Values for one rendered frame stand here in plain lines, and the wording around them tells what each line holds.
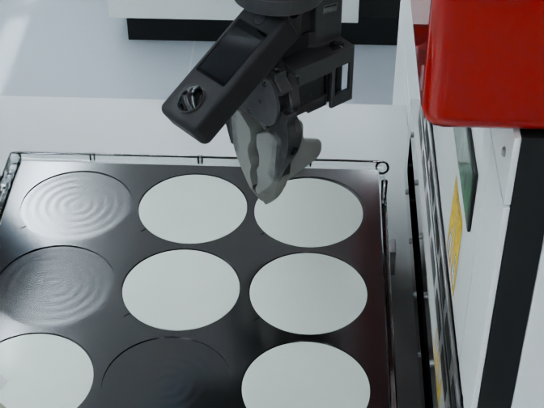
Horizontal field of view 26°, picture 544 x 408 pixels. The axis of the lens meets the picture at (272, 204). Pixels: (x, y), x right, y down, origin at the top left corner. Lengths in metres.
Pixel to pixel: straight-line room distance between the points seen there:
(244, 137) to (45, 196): 0.22
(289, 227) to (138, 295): 0.16
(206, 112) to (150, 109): 0.47
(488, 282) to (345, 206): 0.39
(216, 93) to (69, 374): 0.25
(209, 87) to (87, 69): 2.08
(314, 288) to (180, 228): 0.14
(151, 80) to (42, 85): 0.26
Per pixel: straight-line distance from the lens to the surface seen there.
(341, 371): 0.94
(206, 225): 1.07
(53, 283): 1.03
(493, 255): 0.70
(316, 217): 1.07
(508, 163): 0.65
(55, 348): 0.97
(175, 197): 1.10
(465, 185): 0.81
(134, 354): 0.96
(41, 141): 1.33
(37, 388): 0.94
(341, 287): 1.00
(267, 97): 0.93
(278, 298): 0.99
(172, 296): 1.00
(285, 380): 0.93
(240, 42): 0.91
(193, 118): 0.89
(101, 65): 2.98
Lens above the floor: 1.59
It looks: 39 degrees down
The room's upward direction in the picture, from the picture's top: straight up
